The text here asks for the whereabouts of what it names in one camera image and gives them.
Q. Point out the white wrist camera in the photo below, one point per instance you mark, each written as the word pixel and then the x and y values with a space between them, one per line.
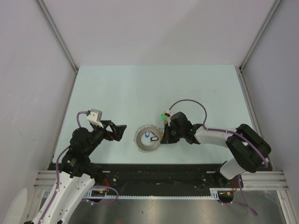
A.
pixel 94 118
pixel 168 114

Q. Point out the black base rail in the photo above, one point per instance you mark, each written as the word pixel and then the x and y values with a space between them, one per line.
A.
pixel 165 180

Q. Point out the white cable duct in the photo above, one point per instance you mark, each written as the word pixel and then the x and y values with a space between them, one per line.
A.
pixel 100 193

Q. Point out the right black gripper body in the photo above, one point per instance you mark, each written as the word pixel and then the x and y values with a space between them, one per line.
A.
pixel 176 134

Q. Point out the green key tag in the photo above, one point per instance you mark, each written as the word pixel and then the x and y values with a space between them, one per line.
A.
pixel 163 116

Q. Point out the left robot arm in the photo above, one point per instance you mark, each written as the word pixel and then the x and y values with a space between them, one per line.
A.
pixel 75 173

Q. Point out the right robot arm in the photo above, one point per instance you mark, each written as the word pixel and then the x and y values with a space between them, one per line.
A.
pixel 249 150

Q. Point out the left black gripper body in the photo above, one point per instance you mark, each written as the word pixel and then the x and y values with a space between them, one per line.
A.
pixel 98 134

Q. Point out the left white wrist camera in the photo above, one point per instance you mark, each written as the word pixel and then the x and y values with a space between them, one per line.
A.
pixel 94 118

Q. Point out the black key tag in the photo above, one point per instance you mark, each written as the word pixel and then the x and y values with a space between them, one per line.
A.
pixel 154 138

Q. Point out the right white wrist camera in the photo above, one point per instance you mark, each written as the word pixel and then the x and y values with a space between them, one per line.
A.
pixel 168 114

